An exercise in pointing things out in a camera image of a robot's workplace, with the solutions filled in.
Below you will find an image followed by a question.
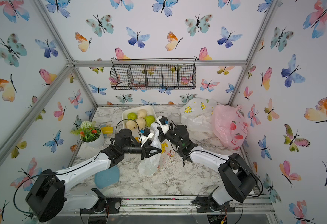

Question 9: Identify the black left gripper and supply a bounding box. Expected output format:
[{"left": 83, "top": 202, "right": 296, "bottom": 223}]
[{"left": 121, "top": 140, "right": 161, "bottom": 161}]

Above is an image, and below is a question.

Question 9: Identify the white cartoon print plastic bag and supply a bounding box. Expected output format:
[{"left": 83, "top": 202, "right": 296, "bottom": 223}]
[{"left": 138, "top": 122, "right": 176, "bottom": 176}]

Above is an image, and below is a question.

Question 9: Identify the pink apple print plastic bag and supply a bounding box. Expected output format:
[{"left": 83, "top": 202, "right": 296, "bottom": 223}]
[{"left": 212, "top": 105, "right": 248, "bottom": 150}]

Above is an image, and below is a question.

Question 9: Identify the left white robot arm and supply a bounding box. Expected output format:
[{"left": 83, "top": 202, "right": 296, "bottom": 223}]
[{"left": 25, "top": 128, "right": 164, "bottom": 223}]

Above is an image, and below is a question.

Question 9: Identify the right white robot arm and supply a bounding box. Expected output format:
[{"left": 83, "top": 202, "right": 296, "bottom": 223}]
[{"left": 156, "top": 125, "right": 258, "bottom": 211}]

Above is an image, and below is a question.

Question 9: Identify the dark green pear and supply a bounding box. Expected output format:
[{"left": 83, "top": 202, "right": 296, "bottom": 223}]
[{"left": 145, "top": 115, "right": 156, "bottom": 127}]

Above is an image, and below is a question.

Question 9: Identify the white lemon print plastic bag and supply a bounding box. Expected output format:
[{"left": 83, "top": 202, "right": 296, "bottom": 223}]
[{"left": 180, "top": 98, "right": 218, "bottom": 133}]

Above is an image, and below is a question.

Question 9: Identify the light green pear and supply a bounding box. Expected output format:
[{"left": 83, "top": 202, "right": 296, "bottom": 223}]
[{"left": 127, "top": 113, "right": 137, "bottom": 121}]

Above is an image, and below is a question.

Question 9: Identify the small yellow object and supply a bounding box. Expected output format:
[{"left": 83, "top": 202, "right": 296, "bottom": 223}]
[{"left": 101, "top": 127, "right": 114, "bottom": 134}]

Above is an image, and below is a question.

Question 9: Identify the potted plant white pot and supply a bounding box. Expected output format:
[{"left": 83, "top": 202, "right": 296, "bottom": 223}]
[{"left": 70, "top": 121, "right": 105, "bottom": 148}]

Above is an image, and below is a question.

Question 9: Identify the blue paddle shaped board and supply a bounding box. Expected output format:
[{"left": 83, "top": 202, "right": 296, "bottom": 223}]
[{"left": 94, "top": 166, "right": 120, "bottom": 189}]

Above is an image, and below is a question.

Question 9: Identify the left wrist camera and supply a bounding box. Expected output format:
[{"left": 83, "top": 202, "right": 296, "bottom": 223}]
[{"left": 139, "top": 128, "right": 154, "bottom": 146}]

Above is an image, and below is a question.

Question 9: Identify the black wire mesh basket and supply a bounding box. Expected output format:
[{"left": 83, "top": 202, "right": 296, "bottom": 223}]
[{"left": 109, "top": 58, "right": 197, "bottom": 91}]

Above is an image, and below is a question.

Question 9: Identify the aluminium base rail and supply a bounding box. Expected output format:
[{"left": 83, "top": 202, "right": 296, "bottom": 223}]
[{"left": 41, "top": 195, "right": 276, "bottom": 216}]

